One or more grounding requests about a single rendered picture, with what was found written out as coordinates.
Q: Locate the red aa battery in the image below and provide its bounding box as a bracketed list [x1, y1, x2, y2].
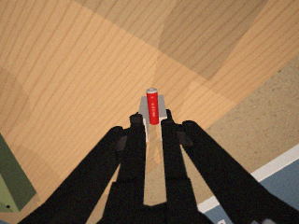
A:
[146, 88, 159, 125]

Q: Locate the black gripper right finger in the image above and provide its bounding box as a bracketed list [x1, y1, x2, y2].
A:
[158, 94, 299, 224]

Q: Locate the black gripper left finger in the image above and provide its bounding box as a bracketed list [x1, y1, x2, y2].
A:
[17, 96, 150, 224]

